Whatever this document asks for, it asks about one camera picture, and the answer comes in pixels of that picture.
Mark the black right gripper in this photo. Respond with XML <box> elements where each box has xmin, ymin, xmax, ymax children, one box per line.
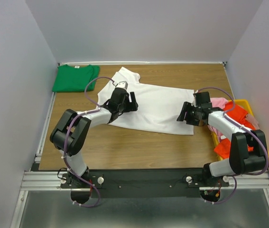
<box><xmin>176</xmin><ymin>101</ymin><xmax>201</xmax><ymax>126</ymax></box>

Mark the white t-shirt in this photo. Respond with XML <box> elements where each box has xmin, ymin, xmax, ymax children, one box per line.
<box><xmin>96</xmin><ymin>66</ymin><xmax>195</xmax><ymax>136</ymax></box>

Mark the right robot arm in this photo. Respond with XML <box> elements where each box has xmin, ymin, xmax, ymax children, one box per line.
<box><xmin>177</xmin><ymin>92</ymin><xmax>269</xmax><ymax>186</ymax></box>

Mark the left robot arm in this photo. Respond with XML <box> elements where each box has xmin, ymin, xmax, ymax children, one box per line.
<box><xmin>50</xmin><ymin>87</ymin><xmax>139</xmax><ymax>188</ymax></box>

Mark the pink t-shirt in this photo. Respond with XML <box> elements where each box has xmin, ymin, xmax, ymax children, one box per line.
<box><xmin>208</xmin><ymin>97</ymin><xmax>229</xmax><ymax>141</ymax></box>

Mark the orange t-shirt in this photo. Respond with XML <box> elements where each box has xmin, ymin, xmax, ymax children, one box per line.
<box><xmin>209</xmin><ymin>104</ymin><xmax>260</xmax><ymax>159</ymax></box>

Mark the yellow plastic bin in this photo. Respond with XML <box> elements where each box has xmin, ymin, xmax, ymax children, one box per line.
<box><xmin>210</xmin><ymin>99</ymin><xmax>269</xmax><ymax>167</ymax></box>

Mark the folded green t-shirt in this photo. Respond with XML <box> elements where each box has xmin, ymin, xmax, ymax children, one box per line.
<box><xmin>52</xmin><ymin>65</ymin><xmax>100</xmax><ymax>93</ymax></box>

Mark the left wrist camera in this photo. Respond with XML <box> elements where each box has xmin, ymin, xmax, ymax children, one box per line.
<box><xmin>115</xmin><ymin>81</ymin><xmax>128</xmax><ymax>90</ymax></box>

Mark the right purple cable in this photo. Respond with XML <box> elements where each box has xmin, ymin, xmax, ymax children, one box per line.
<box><xmin>197</xmin><ymin>86</ymin><xmax>269</xmax><ymax>205</ymax></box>

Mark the purple cable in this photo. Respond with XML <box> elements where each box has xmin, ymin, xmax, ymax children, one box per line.
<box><xmin>197</xmin><ymin>86</ymin><xmax>269</xmax><ymax>205</ymax></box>
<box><xmin>60</xmin><ymin>76</ymin><xmax>116</xmax><ymax>208</ymax></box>

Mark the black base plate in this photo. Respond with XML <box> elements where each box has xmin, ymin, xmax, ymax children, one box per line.
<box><xmin>61</xmin><ymin>168</ymin><xmax>229</xmax><ymax>199</ymax></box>

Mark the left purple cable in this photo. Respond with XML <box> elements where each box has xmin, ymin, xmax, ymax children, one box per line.
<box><xmin>60</xmin><ymin>76</ymin><xmax>116</xmax><ymax>208</ymax></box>

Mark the aluminium frame rail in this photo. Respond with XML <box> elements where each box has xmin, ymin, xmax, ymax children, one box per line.
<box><xmin>20</xmin><ymin>171</ymin><xmax>269</xmax><ymax>191</ymax></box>

